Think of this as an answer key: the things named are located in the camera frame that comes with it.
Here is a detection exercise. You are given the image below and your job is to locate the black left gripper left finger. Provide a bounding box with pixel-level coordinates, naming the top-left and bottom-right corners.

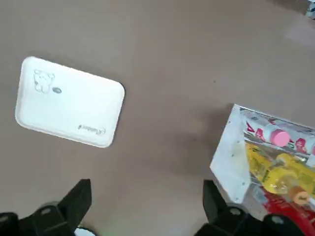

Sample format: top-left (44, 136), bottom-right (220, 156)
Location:
top-left (0, 178), bottom-right (92, 236)

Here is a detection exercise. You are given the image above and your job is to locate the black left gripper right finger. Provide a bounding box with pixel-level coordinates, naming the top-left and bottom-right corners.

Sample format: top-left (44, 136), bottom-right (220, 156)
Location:
top-left (195, 179), bottom-right (315, 236)

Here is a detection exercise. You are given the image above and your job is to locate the clear tiered display shelf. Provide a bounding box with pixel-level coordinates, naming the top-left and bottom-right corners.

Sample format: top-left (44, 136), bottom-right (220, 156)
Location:
top-left (209, 103), bottom-right (315, 222)

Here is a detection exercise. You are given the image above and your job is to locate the red Coca-Cola bottle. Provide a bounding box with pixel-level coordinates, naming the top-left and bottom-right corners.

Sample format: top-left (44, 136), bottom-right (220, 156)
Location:
top-left (254, 188), bottom-right (315, 223)

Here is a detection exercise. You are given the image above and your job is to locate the pink cap AD milk bottle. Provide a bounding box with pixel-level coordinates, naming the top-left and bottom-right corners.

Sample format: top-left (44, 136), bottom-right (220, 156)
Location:
top-left (294, 136), bottom-right (315, 157)
top-left (242, 117), bottom-right (290, 149)

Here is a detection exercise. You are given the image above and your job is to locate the white bear print tray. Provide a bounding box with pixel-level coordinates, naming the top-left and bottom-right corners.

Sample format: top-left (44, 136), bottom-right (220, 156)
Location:
top-left (14, 56), bottom-right (126, 148)

